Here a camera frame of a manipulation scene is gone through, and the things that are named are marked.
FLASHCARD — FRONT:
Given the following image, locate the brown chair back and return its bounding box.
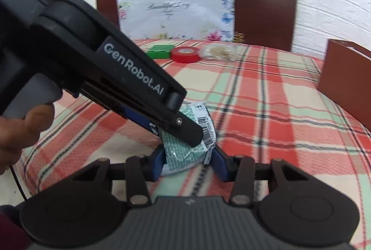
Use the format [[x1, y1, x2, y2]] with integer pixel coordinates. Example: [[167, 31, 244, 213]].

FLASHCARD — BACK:
[[96, 0, 120, 33], [233, 0, 299, 53]]

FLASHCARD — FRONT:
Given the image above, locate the dark red clothing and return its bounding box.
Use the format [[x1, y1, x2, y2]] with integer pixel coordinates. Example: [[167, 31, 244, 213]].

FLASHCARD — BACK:
[[0, 205, 30, 250]]

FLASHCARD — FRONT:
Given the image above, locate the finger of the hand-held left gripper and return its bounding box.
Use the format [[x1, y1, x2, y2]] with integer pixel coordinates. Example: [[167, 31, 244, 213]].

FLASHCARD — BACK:
[[119, 102, 160, 136], [139, 110, 204, 148]]

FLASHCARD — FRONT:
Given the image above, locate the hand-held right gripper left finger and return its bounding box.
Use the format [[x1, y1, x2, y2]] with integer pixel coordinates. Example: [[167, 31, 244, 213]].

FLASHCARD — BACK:
[[71, 146, 167, 207]]

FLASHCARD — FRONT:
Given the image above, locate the small plain green box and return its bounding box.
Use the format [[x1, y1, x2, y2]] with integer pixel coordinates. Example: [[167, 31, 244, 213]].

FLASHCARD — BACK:
[[146, 45, 175, 59]]

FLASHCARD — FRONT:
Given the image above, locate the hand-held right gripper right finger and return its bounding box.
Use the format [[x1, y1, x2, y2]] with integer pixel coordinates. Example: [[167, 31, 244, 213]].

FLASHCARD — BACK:
[[210, 148, 310, 206]]

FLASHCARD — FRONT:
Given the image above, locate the green white gauze packet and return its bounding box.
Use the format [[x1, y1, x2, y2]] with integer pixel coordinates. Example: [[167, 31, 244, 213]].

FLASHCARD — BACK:
[[160, 102, 217, 176]]

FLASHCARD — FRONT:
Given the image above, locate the cotton swab bag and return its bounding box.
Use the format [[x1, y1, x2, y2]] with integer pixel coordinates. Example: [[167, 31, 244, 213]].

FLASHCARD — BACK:
[[200, 44, 235, 61]]

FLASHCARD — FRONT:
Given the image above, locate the person's left hand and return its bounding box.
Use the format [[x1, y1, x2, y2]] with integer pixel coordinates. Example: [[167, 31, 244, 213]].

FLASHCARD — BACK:
[[0, 104, 56, 176]]

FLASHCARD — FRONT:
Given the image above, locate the floral printed plastic bag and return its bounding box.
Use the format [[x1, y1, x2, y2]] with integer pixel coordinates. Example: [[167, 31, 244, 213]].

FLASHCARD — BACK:
[[116, 0, 236, 42]]

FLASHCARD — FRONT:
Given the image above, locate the red brown cardboard box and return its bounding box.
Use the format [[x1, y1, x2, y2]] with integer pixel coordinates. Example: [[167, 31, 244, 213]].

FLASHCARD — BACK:
[[316, 38, 371, 134]]

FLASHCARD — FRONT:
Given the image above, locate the plaid tablecloth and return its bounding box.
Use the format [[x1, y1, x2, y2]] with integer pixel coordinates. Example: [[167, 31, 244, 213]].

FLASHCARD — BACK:
[[12, 38, 371, 250]]

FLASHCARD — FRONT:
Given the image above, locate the red tape roll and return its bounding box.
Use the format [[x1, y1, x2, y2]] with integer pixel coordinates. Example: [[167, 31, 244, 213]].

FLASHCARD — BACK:
[[170, 46, 201, 63]]

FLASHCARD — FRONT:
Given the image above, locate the thin black cable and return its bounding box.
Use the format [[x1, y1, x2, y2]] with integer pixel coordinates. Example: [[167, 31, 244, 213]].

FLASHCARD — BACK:
[[8, 165, 30, 202]]

